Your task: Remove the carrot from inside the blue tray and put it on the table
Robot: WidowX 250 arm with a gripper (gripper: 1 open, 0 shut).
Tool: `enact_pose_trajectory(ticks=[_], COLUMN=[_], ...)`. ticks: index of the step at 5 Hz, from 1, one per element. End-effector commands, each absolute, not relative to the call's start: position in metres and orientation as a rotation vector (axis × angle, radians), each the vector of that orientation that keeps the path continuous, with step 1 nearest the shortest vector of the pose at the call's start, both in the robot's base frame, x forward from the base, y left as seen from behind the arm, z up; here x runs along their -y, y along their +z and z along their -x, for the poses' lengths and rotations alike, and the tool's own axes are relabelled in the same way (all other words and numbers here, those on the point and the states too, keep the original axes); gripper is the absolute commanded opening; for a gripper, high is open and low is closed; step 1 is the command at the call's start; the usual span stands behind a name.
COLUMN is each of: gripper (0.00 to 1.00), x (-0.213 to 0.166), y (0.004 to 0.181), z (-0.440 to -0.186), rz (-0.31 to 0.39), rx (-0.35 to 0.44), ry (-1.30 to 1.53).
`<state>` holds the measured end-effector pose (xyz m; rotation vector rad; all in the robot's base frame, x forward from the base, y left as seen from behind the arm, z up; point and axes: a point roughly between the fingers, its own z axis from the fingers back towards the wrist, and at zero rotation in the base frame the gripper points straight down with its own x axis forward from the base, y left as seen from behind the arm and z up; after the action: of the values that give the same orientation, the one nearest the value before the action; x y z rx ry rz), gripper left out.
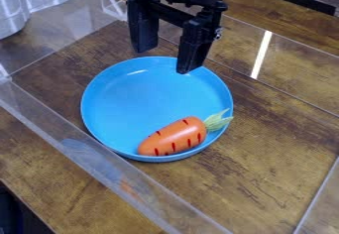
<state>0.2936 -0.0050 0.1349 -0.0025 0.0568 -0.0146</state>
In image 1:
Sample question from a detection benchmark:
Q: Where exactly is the clear acrylic back wall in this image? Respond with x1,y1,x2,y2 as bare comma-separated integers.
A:
104,0,339,117

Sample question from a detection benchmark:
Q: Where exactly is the orange toy carrot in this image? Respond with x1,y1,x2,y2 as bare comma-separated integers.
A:
138,108,234,157

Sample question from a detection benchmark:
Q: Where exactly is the clear acrylic front wall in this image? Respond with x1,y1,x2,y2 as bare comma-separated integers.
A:
0,77,232,234

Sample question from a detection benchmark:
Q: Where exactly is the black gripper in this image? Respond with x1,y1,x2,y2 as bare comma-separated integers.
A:
127,0,228,74

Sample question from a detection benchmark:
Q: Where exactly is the clear acrylic corner bracket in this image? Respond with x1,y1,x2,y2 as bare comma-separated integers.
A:
100,0,127,22

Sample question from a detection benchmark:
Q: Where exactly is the blue round tray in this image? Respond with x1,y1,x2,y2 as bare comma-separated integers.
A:
82,57,234,163

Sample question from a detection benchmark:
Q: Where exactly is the clear acrylic wall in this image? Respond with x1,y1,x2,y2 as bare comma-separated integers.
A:
104,0,339,117
0,77,232,234

